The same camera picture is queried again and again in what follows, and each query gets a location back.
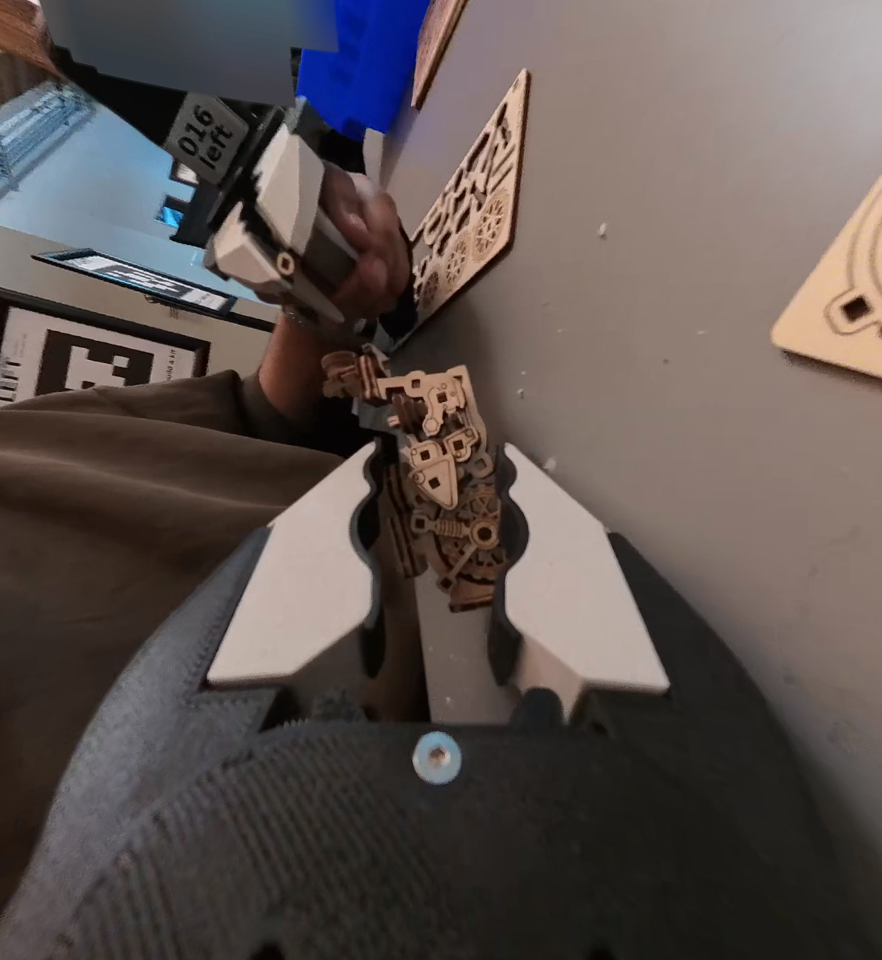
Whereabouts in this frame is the wooden puzzle model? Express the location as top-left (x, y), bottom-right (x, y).
top-left (321, 348), bottom-right (504, 612)

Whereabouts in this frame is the wooden gear puzzle sheet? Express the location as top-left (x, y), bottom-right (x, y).
top-left (409, 69), bottom-right (531, 331)

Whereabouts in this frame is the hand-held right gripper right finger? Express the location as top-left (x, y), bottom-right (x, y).
top-left (488, 441), bottom-right (672, 726)

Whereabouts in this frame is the grey desk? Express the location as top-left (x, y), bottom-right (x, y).
top-left (377, 0), bottom-right (882, 960)

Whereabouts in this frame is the wooden sheet with round holes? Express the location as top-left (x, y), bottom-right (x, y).
top-left (771, 123), bottom-right (882, 391)

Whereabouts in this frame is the blue bin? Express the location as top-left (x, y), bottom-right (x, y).
top-left (296, 0), bottom-right (435, 140)

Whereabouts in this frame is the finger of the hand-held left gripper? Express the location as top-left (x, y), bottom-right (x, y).
top-left (249, 122), bottom-right (361, 291)
top-left (203, 201), bottom-right (350, 327)

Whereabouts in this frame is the person's left hand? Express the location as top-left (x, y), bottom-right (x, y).
top-left (319, 166), bottom-right (414, 324)

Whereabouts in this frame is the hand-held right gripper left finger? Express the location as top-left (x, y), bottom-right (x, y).
top-left (205, 441), bottom-right (384, 723)

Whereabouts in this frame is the person's brown shirt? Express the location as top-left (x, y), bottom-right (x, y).
top-left (0, 371), bottom-right (382, 901)

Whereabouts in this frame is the person's left forearm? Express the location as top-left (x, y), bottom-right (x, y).
top-left (257, 307), bottom-right (371, 444)

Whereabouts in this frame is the framed poster with code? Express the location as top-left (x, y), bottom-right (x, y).
top-left (0, 285), bottom-right (213, 410)

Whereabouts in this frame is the stacked wooden puzzle sheet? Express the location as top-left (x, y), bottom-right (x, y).
top-left (411, 0), bottom-right (472, 110)

